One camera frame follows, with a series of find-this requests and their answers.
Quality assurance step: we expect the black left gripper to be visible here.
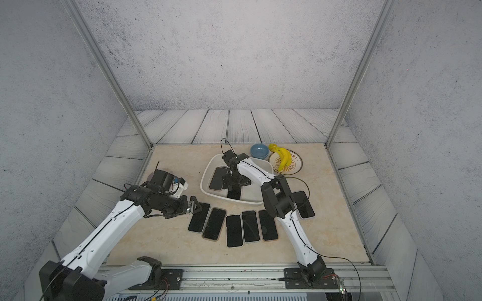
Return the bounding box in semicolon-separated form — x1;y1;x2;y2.
157;194;204;218

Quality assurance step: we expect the black phone pink edge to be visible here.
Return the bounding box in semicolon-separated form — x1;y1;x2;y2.
227;185;242;201

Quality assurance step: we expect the black phone lilac case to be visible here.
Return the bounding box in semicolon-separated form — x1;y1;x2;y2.
188;203;211;233

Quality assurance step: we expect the cracked phone pink case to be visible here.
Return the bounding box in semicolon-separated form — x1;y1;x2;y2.
202;208;227;241

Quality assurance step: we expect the white plastic storage box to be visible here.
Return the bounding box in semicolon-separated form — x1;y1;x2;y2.
200;154;263;206

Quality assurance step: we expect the black phone cream case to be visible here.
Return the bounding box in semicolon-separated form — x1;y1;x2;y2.
226;214;243;248

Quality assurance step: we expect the black phone green case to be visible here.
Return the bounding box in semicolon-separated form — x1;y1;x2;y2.
241;210;260;243

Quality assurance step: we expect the black phone pink case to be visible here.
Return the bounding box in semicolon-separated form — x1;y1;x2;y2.
293;191;315;219
259;210;279;242

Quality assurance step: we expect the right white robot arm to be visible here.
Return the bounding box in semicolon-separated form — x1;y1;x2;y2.
222;150;327;287

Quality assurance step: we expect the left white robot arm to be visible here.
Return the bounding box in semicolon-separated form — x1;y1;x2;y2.
39;185;202;300

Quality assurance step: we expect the blue ceramic bowl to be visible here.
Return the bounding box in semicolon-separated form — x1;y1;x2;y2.
250;144;270;160

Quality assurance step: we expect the yellow banana toy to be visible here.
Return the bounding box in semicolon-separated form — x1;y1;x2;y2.
268;144;292;173

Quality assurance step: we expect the round patterned plate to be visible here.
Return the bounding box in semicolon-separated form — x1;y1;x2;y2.
269;149;303;175

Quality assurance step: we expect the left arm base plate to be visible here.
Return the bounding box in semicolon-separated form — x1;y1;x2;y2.
128;268;184;292

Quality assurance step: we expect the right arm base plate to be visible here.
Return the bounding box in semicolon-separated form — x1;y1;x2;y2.
279;268;340;290

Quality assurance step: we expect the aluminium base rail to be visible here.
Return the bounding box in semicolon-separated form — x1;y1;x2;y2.
80;258;396;298

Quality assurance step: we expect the left aluminium frame post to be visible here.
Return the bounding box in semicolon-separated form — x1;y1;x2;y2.
62;0;154;150

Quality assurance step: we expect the aluminium frame post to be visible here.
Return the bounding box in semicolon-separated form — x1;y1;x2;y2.
62;0;154;150
325;0;396;149

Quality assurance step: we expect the right aluminium frame post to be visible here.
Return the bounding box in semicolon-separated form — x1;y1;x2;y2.
325;0;396;149

